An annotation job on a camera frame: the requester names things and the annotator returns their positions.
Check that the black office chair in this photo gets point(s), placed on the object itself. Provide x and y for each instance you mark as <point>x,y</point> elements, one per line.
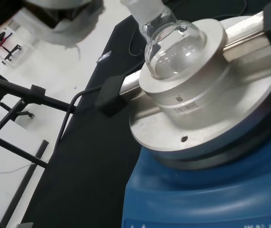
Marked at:
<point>1,39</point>

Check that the black square post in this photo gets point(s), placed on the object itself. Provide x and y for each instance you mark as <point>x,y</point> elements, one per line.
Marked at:
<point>23,187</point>

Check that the clear glass round-bottom flask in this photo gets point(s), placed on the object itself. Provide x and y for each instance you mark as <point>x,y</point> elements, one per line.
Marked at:
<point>173,57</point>

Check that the black bench cloth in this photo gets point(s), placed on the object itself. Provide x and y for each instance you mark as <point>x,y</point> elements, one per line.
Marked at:
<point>90,166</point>

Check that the black tripod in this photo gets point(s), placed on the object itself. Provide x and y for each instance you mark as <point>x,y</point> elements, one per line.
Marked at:
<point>52,101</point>

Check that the small clear glass piece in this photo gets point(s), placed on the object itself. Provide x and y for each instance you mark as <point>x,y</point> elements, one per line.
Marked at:
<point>104,56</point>

